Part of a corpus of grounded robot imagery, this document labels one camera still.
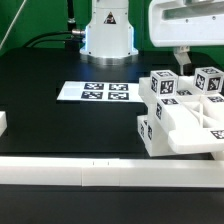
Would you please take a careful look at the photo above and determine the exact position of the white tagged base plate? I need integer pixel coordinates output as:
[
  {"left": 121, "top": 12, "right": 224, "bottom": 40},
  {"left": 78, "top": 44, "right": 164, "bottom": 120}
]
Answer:
[{"left": 57, "top": 81, "right": 142, "bottom": 103}]

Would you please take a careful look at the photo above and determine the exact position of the white U-shaped fence frame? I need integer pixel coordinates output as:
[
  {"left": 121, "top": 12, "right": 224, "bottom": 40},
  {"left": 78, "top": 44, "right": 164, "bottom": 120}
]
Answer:
[{"left": 0, "top": 111, "right": 224, "bottom": 187}]

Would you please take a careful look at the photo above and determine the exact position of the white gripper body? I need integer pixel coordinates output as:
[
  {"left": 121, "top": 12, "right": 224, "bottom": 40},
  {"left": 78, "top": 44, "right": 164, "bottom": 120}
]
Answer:
[{"left": 148, "top": 0, "right": 224, "bottom": 47}]

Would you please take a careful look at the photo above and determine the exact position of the white chair back frame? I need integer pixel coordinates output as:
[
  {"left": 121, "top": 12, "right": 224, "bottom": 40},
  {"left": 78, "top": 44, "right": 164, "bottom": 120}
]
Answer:
[{"left": 139, "top": 77, "right": 224, "bottom": 160}]

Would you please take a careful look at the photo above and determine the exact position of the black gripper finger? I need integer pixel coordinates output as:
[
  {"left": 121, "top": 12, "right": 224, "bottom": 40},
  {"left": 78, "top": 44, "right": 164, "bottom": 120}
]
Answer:
[{"left": 173, "top": 46, "right": 192, "bottom": 75}]

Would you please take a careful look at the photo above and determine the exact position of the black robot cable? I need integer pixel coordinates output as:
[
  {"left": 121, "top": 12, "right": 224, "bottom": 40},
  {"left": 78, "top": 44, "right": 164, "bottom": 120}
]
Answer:
[{"left": 25, "top": 29, "right": 86, "bottom": 48}]

